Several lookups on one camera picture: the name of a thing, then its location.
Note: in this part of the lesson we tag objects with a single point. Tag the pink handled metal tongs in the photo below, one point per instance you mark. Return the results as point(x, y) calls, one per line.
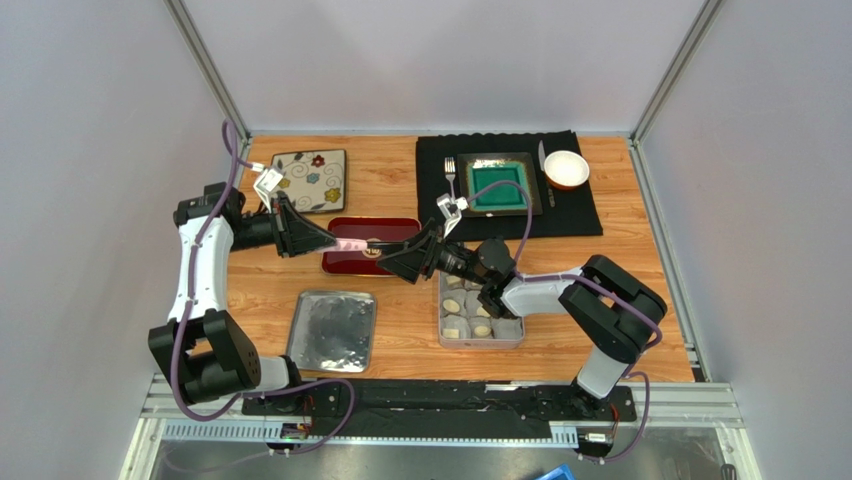
point(356, 246)

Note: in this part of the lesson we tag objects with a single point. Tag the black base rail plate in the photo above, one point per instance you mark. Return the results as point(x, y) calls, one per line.
point(436, 409)

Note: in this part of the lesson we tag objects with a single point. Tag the floral square plate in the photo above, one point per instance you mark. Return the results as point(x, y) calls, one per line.
point(314, 181)

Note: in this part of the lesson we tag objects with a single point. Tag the silver fork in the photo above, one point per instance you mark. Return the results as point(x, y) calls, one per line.
point(450, 174)

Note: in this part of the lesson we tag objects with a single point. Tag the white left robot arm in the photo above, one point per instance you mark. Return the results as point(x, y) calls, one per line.
point(201, 350)

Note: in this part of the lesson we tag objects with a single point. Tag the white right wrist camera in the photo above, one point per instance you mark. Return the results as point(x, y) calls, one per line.
point(451, 208)

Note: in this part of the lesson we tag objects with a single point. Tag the red lacquer tray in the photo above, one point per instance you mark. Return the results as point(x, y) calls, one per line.
point(364, 263)

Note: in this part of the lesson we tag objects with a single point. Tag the blue plastic object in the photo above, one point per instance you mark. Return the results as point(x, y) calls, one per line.
point(561, 472)

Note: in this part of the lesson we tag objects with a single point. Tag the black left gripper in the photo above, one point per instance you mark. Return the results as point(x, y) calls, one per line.
point(294, 235)

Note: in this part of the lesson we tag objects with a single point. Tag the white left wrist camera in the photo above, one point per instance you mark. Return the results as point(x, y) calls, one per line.
point(267, 183)

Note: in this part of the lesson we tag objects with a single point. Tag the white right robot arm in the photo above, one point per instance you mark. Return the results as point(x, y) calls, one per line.
point(618, 313)

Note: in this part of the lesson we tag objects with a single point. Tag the white orange bowl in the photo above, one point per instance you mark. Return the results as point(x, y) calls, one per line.
point(566, 170)

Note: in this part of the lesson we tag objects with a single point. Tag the silver tin lid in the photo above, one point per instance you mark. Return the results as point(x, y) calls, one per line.
point(332, 331)

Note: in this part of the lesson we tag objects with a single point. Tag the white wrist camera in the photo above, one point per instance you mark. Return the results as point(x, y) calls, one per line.
point(267, 183)
point(451, 208)

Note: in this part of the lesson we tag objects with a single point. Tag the black cloth placemat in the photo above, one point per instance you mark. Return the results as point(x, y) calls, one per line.
point(564, 213)

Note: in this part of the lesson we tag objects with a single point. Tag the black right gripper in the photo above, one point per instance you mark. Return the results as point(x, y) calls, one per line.
point(432, 252)

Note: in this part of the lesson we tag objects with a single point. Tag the green square plate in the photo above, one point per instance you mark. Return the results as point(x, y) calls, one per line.
point(479, 170)

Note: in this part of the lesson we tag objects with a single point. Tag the pink metal tin box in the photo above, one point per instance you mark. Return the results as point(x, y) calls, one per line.
point(463, 322)

